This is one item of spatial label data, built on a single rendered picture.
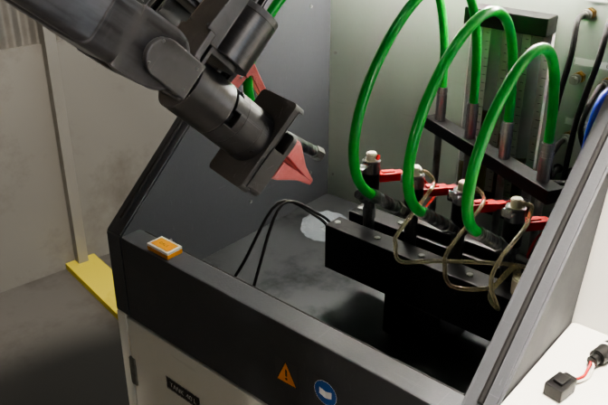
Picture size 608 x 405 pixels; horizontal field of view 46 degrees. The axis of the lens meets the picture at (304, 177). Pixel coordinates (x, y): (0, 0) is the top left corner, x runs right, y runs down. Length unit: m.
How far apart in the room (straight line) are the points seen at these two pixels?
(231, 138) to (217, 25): 0.11
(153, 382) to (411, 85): 0.72
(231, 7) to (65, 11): 0.16
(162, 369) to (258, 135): 0.67
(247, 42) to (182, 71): 0.08
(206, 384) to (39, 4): 0.77
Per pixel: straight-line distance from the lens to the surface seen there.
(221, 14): 0.67
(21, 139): 2.76
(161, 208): 1.25
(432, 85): 0.88
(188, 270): 1.11
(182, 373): 1.25
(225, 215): 1.37
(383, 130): 1.45
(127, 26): 0.61
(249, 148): 0.71
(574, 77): 1.20
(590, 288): 0.98
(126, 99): 2.88
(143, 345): 1.31
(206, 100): 0.67
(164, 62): 0.62
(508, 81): 0.87
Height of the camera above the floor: 1.54
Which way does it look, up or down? 25 degrees down
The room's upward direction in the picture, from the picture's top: straight up
